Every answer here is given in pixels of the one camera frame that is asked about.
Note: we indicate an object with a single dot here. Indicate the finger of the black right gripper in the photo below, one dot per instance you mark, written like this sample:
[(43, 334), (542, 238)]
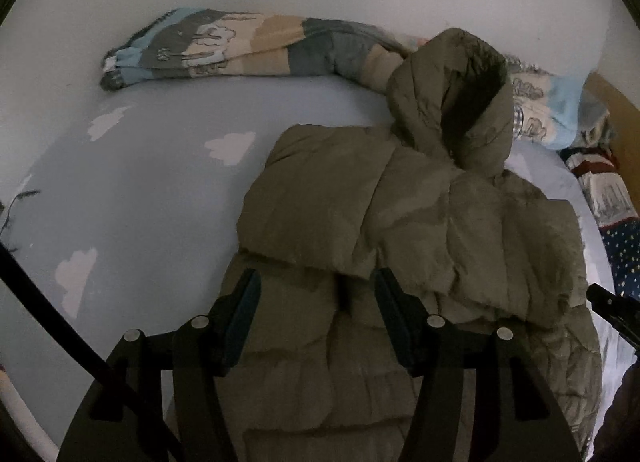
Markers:
[(622, 313)]

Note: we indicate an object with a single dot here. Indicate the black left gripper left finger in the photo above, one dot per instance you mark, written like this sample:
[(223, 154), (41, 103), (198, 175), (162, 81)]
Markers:
[(155, 397)]

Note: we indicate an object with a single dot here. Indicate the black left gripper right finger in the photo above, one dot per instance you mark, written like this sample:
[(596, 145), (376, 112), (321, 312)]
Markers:
[(450, 356)]

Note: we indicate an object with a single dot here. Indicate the olive green puffer jacket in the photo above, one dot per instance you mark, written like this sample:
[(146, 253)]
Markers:
[(428, 197)]

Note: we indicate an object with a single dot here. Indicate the navy star print pillow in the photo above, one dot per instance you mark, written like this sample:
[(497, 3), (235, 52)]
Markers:
[(622, 246)]

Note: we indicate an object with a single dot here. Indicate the wooden headboard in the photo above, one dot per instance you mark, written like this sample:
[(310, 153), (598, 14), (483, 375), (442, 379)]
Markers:
[(625, 144)]

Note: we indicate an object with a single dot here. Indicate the black rimmed eyeglasses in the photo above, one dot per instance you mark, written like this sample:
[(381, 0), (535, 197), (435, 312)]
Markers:
[(10, 209)]

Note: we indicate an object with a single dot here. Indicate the patchwork cartoon print quilt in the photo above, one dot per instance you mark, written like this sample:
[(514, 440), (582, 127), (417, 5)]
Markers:
[(554, 111)]

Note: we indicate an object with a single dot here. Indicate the white bed frame tube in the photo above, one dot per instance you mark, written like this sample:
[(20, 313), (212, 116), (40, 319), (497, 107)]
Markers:
[(24, 421)]

